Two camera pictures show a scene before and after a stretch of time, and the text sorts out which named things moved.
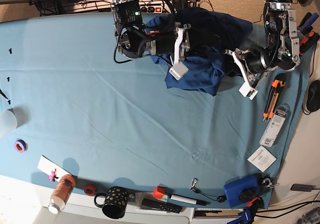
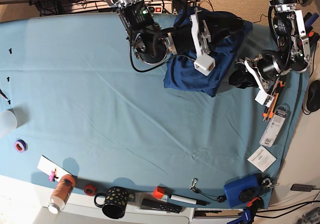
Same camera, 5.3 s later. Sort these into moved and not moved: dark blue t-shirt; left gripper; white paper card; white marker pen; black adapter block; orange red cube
Moved: dark blue t-shirt; left gripper
Not moved: black adapter block; orange red cube; white paper card; white marker pen
